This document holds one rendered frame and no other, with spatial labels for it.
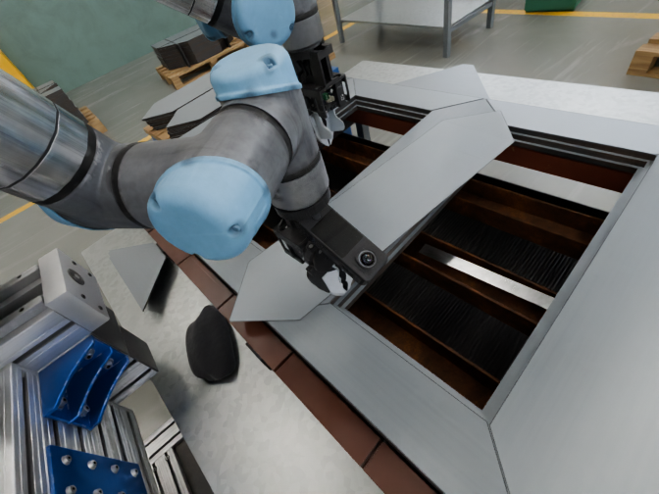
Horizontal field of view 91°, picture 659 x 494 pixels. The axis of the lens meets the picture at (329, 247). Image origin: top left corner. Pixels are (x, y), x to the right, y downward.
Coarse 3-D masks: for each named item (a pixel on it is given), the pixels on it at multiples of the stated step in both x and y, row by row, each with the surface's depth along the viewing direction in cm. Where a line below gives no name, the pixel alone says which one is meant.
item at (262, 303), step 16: (256, 272) 60; (240, 288) 59; (256, 288) 58; (272, 288) 57; (240, 304) 57; (256, 304) 56; (272, 304) 55; (256, 320) 54; (272, 320) 53; (288, 320) 52
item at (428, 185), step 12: (396, 156) 73; (384, 168) 72; (396, 168) 71; (408, 168) 70; (420, 168) 69; (384, 180) 69; (396, 180) 68; (408, 180) 67; (420, 180) 66; (432, 180) 65; (444, 180) 65; (408, 192) 65; (420, 192) 64; (432, 192) 63; (444, 192) 62; (432, 204) 61
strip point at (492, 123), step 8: (488, 112) 76; (496, 112) 75; (448, 120) 78; (456, 120) 77; (464, 120) 76; (472, 120) 75; (480, 120) 75; (488, 120) 74; (496, 120) 73; (504, 120) 72; (472, 128) 73; (480, 128) 73; (488, 128) 72; (496, 128) 71; (504, 128) 70; (496, 136) 70; (504, 136) 69; (512, 136) 68
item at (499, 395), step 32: (416, 128) 79; (512, 128) 71; (384, 160) 74; (608, 160) 61; (640, 160) 58; (416, 224) 61; (608, 224) 51; (352, 288) 55; (544, 320) 45; (512, 384) 40
